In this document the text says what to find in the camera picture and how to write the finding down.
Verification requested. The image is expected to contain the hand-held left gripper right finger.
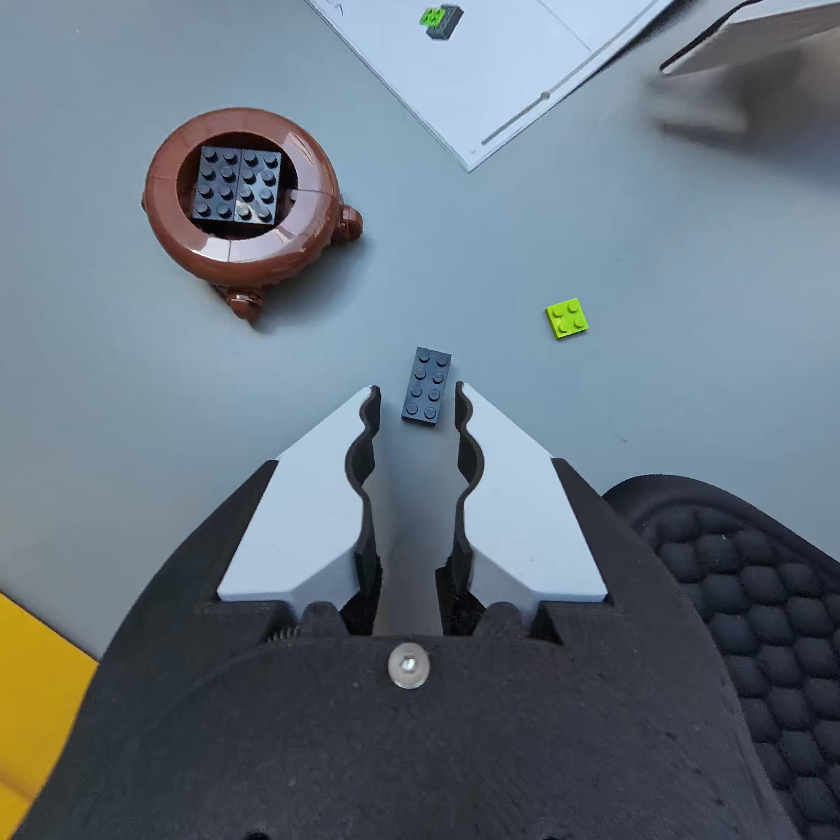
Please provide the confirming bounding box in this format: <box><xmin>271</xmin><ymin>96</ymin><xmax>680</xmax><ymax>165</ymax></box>
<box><xmin>435</xmin><ymin>381</ymin><xmax>610</xmax><ymax>611</ymax></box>

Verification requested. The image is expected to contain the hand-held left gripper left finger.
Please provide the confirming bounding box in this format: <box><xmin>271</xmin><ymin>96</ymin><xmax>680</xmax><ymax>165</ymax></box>
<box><xmin>217</xmin><ymin>385</ymin><xmax>383</xmax><ymax>614</ymax></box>

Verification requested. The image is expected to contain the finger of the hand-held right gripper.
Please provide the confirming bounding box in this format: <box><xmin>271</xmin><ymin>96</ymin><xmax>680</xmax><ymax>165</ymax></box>
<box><xmin>658</xmin><ymin>0</ymin><xmax>840</xmax><ymax>76</ymax></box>

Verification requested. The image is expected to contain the black toy brick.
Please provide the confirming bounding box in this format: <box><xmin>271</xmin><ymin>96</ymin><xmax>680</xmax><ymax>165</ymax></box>
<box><xmin>402</xmin><ymin>346</ymin><xmax>452</xmax><ymax>426</ymax></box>

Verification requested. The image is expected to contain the lime green square toy plate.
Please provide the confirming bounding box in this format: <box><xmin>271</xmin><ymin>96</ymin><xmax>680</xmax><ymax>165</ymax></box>
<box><xmin>545</xmin><ymin>298</ymin><xmax>589</xmax><ymax>341</ymax></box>

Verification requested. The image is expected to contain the building instruction booklet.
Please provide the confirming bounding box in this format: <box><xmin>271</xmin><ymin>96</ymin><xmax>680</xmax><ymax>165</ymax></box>
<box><xmin>305</xmin><ymin>0</ymin><xmax>677</xmax><ymax>173</ymax></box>

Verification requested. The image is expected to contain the round brown black brick base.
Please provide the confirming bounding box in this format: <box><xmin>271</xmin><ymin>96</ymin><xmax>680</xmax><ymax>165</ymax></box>
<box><xmin>141</xmin><ymin>107</ymin><xmax>364</xmax><ymax>322</ymax></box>

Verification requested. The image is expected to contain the yellow plastic bin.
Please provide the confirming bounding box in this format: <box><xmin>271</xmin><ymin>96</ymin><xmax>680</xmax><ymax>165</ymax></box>
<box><xmin>0</xmin><ymin>591</ymin><xmax>99</xmax><ymax>815</ymax></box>

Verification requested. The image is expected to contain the black textured wrist pad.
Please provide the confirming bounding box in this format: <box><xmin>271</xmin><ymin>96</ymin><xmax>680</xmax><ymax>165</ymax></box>
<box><xmin>602</xmin><ymin>476</ymin><xmax>840</xmax><ymax>840</ymax></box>

